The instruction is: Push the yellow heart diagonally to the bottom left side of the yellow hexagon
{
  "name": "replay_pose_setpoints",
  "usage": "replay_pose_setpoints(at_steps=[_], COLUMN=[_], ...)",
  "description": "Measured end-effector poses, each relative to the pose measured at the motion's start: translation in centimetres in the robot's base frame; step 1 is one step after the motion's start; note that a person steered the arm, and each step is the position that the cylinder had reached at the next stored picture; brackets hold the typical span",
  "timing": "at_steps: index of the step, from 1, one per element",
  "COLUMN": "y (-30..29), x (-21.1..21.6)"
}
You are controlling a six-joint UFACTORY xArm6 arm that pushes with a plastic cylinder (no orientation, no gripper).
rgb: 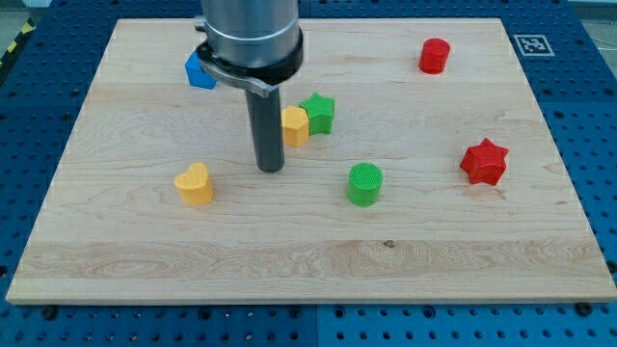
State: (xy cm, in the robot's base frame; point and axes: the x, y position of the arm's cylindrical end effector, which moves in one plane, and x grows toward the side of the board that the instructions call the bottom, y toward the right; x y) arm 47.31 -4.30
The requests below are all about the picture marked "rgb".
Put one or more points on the fiducial marker tag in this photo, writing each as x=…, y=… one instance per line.
x=531, y=45

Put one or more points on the wooden board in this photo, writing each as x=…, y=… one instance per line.
x=113, y=230

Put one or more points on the red star block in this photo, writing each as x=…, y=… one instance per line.
x=485, y=162

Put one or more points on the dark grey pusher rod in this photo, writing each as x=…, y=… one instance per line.
x=266, y=124

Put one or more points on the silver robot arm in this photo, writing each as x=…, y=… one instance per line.
x=252, y=45

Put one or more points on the green cylinder block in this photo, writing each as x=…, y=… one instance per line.
x=364, y=184

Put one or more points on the green star block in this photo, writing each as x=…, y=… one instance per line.
x=321, y=111

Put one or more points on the red cylinder block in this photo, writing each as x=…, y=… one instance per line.
x=433, y=56

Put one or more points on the yellow hexagon block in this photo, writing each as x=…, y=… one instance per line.
x=295, y=126

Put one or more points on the yellow heart block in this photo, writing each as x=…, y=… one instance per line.
x=194, y=186

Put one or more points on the blue block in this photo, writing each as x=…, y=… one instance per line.
x=196, y=76

